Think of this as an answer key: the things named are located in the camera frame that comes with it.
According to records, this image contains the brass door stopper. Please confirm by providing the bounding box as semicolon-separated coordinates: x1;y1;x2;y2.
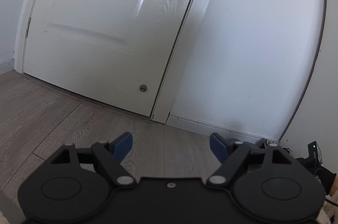
139;84;148;92

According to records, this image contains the right forearm cream sleeve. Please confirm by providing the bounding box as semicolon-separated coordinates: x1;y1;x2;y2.
316;192;337;224

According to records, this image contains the white door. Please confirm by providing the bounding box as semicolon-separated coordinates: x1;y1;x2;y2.
23;0;190;116

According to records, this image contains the black gloved right hand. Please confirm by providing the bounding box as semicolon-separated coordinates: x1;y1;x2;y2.
296;158;337;197

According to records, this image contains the cream fleece sleeve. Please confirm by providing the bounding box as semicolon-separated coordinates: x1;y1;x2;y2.
0;210;13;224

